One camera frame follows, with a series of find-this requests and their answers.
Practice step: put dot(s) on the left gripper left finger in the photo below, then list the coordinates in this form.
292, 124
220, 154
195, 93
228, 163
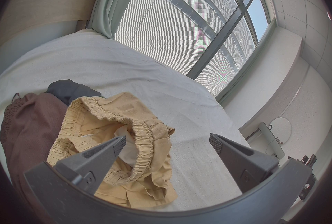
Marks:
88, 163

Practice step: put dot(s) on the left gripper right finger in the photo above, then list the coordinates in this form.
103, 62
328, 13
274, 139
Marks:
241, 160

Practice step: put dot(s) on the tan shorts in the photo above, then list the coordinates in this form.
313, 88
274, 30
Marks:
150, 119

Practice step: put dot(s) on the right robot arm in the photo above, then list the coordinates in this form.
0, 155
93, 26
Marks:
310, 159

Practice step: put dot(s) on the bed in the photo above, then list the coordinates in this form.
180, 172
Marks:
129, 67

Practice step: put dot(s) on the brown shorts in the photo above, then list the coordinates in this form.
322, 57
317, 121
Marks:
31, 129

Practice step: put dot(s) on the black garment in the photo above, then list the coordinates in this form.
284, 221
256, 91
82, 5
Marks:
67, 89

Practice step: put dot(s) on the window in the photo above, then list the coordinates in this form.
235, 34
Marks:
228, 32

